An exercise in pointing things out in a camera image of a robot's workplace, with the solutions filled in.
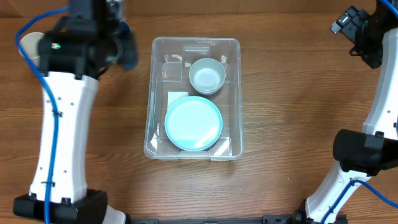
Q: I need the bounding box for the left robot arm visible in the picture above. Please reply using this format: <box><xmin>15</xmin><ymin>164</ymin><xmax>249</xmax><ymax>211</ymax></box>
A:
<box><xmin>13</xmin><ymin>1</ymin><xmax>137</xmax><ymax>223</ymax></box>

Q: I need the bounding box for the light blue plate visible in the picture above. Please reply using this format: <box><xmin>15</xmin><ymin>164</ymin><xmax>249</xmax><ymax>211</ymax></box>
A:
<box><xmin>164</xmin><ymin>96</ymin><xmax>223</xmax><ymax>152</ymax></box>

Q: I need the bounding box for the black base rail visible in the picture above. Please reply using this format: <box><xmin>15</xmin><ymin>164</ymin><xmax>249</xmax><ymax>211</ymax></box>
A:
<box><xmin>129</xmin><ymin>215</ymin><xmax>293</xmax><ymax>224</ymax></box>

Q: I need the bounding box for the cream cup far left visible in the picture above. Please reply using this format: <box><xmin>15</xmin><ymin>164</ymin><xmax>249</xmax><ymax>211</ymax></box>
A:
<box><xmin>19</xmin><ymin>32</ymin><xmax>44</xmax><ymax>67</ymax></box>

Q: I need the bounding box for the clear plastic storage bin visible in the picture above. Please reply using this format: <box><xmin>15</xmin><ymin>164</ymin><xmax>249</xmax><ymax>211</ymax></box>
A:
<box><xmin>144</xmin><ymin>37</ymin><xmax>243</xmax><ymax>161</ymax></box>

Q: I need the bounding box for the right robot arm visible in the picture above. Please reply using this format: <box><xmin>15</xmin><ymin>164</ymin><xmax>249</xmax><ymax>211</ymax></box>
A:
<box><xmin>291</xmin><ymin>0</ymin><xmax>397</xmax><ymax>223</ymax></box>

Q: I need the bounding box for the grey bowl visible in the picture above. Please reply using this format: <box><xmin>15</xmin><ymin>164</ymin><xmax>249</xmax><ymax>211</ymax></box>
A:
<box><xmin>188</xmin><ymin>58</ymin><xmax>226</xmax><ymax>86</ymax></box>

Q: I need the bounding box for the blue cup top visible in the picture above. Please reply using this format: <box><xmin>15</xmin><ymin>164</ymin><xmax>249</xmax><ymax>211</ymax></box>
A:
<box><xmin>119</xmin><ymin>21</ymin><xmax>139</xmax><ymax>70</ymax></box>

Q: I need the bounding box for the light blue bowl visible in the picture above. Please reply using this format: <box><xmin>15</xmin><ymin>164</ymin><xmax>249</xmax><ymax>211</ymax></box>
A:
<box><xmin>191</xmin><ymin>83</ymin><xmax>223</xmax><ymax>95</ymax></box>

